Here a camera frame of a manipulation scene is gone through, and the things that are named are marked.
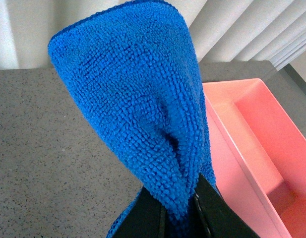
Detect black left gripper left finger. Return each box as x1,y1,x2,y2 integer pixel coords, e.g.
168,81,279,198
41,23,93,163
113,187,168,238

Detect white pleated curtain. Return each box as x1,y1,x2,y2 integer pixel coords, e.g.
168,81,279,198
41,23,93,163
0,0,306,69

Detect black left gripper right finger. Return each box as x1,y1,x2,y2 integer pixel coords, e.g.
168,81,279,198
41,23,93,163
191,174,258,238

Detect pink plastic bin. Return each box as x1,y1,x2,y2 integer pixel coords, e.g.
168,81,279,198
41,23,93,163
203,78,306,238

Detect blue microfiber cloth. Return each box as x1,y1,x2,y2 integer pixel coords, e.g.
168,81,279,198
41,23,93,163
48,0,216,238

